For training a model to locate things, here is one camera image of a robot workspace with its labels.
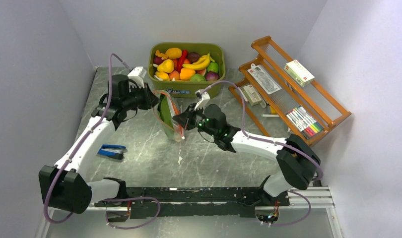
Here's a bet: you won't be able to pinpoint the white green box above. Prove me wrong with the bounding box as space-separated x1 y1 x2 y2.
283 59 315 87

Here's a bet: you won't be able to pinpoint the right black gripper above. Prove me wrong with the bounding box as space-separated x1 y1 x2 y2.
173 103 217 138

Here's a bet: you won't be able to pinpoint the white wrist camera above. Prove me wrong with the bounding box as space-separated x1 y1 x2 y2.
128 66 147 88
195 89 210 111

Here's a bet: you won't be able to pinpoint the green white marker pen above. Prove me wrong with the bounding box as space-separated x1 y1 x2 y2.
261 114 279 118

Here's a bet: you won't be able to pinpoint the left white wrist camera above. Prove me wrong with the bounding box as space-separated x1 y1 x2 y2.
128 66 147 88

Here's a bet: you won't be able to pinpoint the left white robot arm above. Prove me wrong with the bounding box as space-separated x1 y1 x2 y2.
38 74 160 214

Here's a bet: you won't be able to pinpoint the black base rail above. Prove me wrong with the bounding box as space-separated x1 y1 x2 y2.
94 184 289 219

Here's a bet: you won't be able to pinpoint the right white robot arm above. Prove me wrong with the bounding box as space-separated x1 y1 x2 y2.
172 104 321 205

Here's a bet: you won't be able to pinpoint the small white packaged item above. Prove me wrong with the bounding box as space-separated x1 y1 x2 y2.
242 84 263 106

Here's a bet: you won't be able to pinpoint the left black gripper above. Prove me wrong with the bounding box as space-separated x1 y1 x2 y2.
123 82 161 111

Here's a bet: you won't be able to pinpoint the blue black pliers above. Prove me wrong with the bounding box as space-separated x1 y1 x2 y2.
97 144 127 161

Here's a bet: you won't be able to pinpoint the clear zip top bag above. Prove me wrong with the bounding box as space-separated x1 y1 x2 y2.
154 90 185 142

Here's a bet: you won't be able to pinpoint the dark purple fruit toy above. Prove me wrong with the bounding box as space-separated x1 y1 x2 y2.
187 52 201 63

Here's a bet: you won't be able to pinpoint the small red chili toy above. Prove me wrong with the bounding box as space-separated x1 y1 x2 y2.
177 50 188 73

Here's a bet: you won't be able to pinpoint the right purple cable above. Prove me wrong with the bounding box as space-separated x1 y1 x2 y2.
198 80 324 228

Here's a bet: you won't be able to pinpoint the purple cable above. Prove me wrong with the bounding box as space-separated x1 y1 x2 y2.
198 80 324 228
43 53 161 231

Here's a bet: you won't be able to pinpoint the green round cabbage toy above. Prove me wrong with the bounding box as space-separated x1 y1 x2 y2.
190 73 206 82

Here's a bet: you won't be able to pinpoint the orange wooden rack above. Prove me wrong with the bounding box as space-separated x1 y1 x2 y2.
229 36 351 146

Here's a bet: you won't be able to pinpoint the white packaged card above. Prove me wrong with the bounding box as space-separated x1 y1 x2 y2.
248 63 282 95

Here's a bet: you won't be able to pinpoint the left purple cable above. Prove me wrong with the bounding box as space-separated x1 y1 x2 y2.
43 53 161 231

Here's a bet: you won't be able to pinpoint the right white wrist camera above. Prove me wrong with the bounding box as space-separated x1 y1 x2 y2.
195 89 210 111

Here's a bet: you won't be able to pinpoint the green leafy vegetable toy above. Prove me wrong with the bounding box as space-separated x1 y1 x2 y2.
157 94 181 142

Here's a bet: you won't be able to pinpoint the purple onion toy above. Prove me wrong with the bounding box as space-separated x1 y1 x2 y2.
205 71 220 82

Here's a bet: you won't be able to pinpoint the yellow banana toy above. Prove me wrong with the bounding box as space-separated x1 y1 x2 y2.
182 54 215 71

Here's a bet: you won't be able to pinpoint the colour marker pen set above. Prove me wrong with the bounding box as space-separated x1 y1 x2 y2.
285 106 324 139

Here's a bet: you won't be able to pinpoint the orange bell pepper toy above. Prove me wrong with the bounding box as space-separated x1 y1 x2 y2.
179 68 196 81

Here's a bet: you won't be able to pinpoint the green plastic bin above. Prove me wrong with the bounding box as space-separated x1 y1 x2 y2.
147 42 226 98

